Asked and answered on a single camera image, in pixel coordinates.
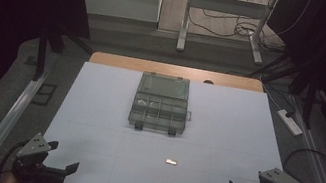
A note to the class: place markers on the clear grey compartment box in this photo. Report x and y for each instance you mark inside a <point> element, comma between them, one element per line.
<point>159,111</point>

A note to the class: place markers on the white desk frame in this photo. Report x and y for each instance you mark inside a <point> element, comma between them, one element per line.
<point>223,5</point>

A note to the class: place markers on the small silver metal piece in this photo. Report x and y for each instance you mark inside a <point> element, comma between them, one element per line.
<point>171,162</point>

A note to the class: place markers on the black plug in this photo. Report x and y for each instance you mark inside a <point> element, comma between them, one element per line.
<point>289,114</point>

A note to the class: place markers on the person's left hand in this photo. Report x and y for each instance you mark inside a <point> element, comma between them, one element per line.
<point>10,181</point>

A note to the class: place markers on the wooden table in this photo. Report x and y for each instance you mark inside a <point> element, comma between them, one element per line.
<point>155,67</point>

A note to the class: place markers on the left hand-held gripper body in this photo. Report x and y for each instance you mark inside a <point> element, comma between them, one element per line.
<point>33,150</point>

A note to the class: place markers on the white power strip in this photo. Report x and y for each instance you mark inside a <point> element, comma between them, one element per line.
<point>290,124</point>

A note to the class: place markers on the dark floor socket plate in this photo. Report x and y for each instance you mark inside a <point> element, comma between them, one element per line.
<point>44,94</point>

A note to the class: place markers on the black tripod stand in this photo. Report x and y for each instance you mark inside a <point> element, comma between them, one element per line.
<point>309,103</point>
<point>41,53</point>

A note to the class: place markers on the small white part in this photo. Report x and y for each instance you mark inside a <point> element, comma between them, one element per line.
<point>142,102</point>

